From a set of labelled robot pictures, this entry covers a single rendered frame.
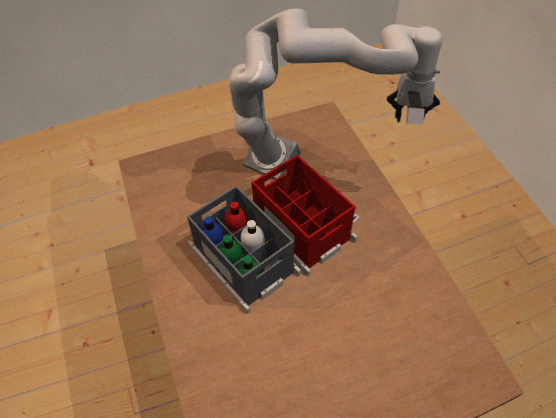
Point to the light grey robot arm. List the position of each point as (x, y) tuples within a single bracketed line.
[(299, 43)]

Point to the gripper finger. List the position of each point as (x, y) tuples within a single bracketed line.
[(435, 103), (391, 100)]

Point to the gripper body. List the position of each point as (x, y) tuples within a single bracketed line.
[(406, 84)]

